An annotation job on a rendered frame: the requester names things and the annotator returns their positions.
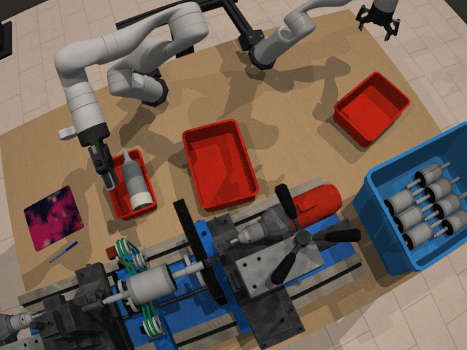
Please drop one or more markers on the pink galaxy-print mouse mat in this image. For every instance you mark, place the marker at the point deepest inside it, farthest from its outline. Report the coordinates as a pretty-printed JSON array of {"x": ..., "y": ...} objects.
[{"x": 53, "y": 218}]

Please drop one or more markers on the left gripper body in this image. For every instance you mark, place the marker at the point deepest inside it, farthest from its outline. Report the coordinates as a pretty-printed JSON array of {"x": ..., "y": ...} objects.
[{"x": 374, "y": 11}]

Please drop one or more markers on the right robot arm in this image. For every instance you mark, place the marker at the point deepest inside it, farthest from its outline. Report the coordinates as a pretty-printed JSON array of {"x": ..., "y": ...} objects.
[{"x": 188, "y": 27}]

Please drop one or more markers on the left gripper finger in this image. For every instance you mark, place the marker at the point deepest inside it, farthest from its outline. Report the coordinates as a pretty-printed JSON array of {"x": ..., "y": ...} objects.
[
  {"x": 389, "y": 30},
  {"x": 365, "y": 19}
]

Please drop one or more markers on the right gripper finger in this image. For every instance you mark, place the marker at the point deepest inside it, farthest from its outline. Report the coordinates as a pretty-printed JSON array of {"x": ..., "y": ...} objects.
[
  {"x": 111, "y": 166},
  {"x": 101, "y": 166}
]

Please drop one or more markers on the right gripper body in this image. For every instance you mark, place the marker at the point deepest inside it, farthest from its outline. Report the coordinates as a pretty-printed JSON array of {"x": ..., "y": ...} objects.
[{"x": 94, "y": 135}]

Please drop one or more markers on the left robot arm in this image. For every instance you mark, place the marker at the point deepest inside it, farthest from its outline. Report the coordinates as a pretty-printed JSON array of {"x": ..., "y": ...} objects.
[{"x": 273, "y": 46}]

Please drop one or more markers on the red tray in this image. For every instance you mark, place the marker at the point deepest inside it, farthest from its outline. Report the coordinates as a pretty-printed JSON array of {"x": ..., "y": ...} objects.
[
  {"x": 221, "y": 165},
  {"x": 119, "y": 195},
  {"x": 370, "y": 106}
]

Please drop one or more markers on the blue machine bed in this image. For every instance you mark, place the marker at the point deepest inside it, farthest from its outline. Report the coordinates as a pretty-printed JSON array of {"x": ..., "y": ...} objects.
[{"x": 201, "y": 308}]

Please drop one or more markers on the blue plastic crate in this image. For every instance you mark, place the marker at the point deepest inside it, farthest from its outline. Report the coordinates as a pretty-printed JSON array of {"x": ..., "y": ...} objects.
[{"x": 389, "y": 178}]

